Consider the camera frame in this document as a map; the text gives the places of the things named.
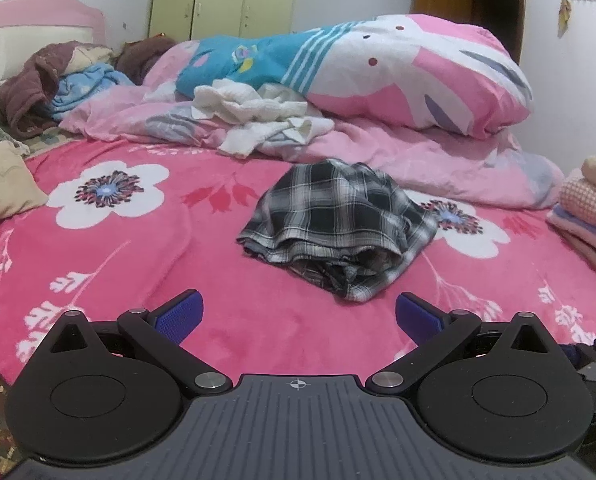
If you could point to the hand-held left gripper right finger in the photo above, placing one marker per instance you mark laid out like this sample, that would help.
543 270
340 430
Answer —
418 317

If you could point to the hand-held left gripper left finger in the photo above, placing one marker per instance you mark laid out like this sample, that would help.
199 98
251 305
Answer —
180 317

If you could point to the black white plaid pants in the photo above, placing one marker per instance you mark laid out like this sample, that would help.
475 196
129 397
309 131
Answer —
328 210

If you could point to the pink floral bed blanket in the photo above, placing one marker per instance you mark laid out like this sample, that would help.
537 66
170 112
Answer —
128 270

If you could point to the white crumpled garment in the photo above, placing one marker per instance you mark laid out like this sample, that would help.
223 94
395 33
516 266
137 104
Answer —
248 110

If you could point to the beige folded garment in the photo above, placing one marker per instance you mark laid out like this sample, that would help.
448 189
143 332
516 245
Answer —
3 180

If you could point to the pink cartoon print quilt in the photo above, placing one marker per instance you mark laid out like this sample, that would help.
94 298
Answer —
428 85

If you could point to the light blue printed garment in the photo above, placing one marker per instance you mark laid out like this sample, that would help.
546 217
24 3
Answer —
78 87

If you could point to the brown plush garment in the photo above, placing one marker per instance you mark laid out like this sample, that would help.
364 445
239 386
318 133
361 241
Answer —
23 95
138 57

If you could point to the cream crumpled garment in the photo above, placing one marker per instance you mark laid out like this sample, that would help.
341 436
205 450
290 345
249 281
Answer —
90 55

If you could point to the yellow-green wardrobe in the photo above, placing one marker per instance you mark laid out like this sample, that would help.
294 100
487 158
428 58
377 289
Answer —
218 0

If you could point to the pink white headboard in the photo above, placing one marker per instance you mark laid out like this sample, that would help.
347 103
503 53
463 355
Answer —
28 35

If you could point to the yellow hanging cloth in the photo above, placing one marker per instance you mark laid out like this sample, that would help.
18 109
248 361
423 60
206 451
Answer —
564 15

